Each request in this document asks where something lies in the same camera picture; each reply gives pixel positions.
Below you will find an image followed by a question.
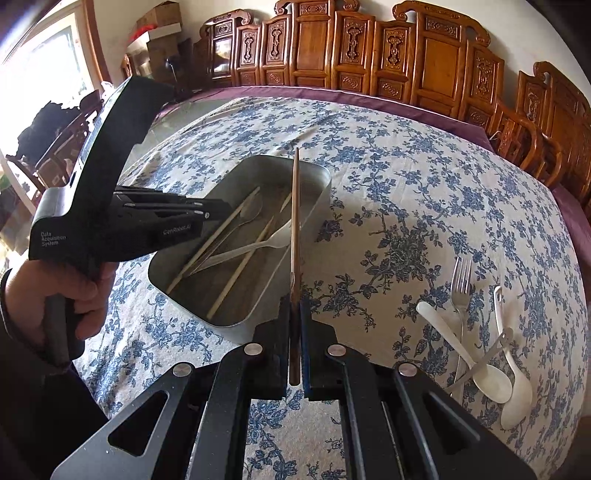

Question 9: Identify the wooden window frame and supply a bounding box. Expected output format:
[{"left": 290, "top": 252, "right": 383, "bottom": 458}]
[{"left": 0, "top": 0, "right": 112, "bottom": 139}]

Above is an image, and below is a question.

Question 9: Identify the metal fork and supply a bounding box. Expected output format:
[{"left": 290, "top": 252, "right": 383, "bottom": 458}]
[{"left": 450, "top": 256, "right": 474, "bottom": 386}]

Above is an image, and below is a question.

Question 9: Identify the dark carved wooden chair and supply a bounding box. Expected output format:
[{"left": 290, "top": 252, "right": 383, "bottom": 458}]
[{"left": 4, "top": 90, "right": 107, "bottom": 195}]

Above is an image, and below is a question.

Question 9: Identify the white cardboard box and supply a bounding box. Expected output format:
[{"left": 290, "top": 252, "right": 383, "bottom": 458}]
[{"left": 129, "top": 21, "right": 183, "bottom": 51}]

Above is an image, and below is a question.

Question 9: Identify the rectangular metal tin box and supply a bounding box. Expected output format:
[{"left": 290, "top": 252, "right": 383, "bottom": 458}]
[{"left": 148, "top": 155, "right": 333, "bottom": 328}]

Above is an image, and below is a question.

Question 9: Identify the wooden chopstick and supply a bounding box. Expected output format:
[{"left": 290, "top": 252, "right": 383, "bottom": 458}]
[
  {"left": 206, "top": 215, "right": 279, "bottom": 320},
  {"left": 165, "top": 186, "right": 262, "bottom": 295},
  {"left": 265, "top": 190, "right": 293, "bottom": 232},
  {"left": 289, "top": 147, "right": 302, "bottom": 386}
]

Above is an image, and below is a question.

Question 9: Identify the white plastic spoon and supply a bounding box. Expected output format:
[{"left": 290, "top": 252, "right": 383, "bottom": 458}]
[{"left": 416, "top": 301, "right": 514, "bottom": 404}]

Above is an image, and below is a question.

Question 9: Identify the person's left hand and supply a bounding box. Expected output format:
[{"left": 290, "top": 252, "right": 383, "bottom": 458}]
[{"left": 0, "top": 256, "right": 118, "bottom": 344}]

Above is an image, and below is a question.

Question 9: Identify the black bag pile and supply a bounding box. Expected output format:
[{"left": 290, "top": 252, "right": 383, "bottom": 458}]
[{"left": 18, "top": 102, "right": 70, "bottom": 153}]

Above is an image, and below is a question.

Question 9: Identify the purple armchair cushion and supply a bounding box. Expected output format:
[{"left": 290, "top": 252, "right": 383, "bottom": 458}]
[{"left": 551, "top": 185, "right": 591, "bottom": 232}]

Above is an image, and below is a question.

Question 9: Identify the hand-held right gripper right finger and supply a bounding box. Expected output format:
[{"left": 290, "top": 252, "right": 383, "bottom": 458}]
[{"left": 299, "top": 295, "right": 539, "bottom": 480}]

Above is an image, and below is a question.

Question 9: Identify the white ceramic spoon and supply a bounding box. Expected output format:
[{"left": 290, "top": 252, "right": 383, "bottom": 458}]
[{"left": 492, "top": 285, "right": 534, "bottom": 430}]

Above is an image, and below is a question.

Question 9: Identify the person's left forearm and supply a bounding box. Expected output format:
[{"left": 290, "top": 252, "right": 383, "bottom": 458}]
[{"left": 0, "top": 295, "right": 112, "bottom": 480}]

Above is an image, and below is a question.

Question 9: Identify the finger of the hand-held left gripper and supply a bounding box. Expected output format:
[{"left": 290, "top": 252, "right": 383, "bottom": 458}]
[
  {"left": 115, "top": 186, "right": 218, "bottom": 207},
  {"left": 121, "top": 202, "right": 230, "bottom": 223}
]

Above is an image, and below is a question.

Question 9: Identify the carved wooden armchair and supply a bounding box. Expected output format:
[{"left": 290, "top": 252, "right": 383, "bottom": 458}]
[{"left": 515, "top": 60, "right": 591, "bottom": 217}]

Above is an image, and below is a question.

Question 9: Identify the white plastic fork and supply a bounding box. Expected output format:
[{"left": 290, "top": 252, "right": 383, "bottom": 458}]
[{"left": 190, "top": 224, "right": 294, "bottom": 273}]

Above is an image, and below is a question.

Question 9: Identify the long purple bench cushion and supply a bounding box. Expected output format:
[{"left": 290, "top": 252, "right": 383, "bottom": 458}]
[{"left": 161, "top": 85, "right": 495, "bottom": 153}]

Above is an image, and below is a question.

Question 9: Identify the carved wooden sofa bench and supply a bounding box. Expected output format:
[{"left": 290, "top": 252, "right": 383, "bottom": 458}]
[{"left": 191, "top": 0, "right": 564, "bottom": 185}]

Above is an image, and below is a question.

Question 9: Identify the blue floral tablecloth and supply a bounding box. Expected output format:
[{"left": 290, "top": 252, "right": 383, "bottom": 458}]
[{"left": 69, "top": 96, "right": 583, "bottom": 480}]

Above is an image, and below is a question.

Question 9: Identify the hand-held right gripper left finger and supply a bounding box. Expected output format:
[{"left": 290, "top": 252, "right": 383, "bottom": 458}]
[{"left": 51, "top": 295, "right": 293, "bottom": 480}]

